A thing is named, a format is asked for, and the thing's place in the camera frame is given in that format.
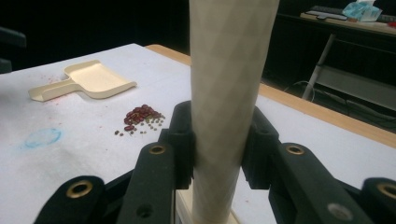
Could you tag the grey shelf board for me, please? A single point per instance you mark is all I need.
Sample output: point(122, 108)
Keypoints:
point(358, 85)

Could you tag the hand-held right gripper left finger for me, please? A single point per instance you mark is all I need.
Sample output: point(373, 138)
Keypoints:
point(152, 183)

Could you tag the wooden desk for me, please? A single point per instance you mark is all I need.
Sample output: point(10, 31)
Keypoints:
point(367, 26)

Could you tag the cream dustpan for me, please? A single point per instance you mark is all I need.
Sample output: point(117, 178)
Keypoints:
point(93, 77)

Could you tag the white metal stand leg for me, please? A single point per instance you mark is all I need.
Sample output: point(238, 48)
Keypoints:
point(320, 62)

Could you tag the pile of red and green beans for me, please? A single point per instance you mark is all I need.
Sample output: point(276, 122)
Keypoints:
point(140, 113)

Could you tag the blue tissue pack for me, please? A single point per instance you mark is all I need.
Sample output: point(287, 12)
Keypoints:
point(362, 11)

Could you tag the dark chair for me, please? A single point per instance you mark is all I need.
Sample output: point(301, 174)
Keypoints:
point(9, 40)

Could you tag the dark keyboard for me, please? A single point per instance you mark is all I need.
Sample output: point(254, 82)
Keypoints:
point(327, 14)

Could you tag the white table cloth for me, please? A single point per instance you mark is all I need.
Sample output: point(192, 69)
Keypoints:
point(77, 161)

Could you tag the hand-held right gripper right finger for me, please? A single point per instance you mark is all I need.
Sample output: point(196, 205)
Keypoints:
point(299, 180)

